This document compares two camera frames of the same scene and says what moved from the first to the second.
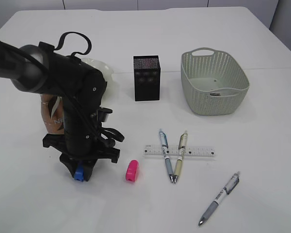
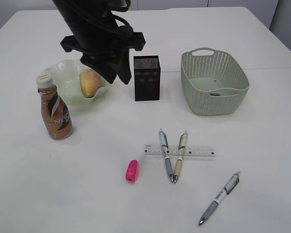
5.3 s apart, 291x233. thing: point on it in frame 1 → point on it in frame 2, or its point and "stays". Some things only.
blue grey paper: [215, 94] stays
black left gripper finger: [88, 166] → [122, 66]
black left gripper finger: [71, 163] → [108, 68]
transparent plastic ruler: [193, 150] stays
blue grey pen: [165, 147] stays
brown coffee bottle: [52, 106] stays
